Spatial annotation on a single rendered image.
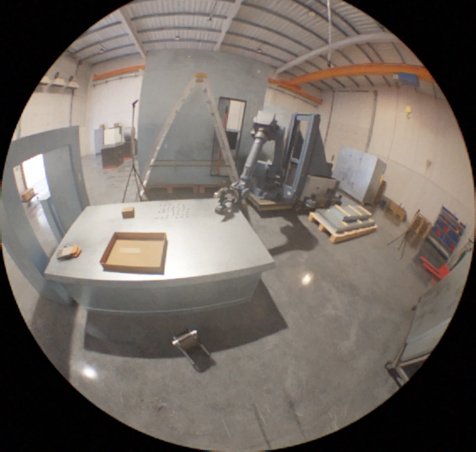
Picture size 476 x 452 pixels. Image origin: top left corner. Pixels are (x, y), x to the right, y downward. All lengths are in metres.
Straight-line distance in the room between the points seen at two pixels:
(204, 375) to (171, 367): 0.26
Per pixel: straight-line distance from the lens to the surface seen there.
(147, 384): 1.47
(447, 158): 11.22
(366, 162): 7.14
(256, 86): 3.64
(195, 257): 0.98
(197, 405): 1.42
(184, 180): 3.44
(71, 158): 2.09
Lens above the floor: 1.38
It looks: 30 degrees down
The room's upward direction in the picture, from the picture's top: 10 degrees clockwise
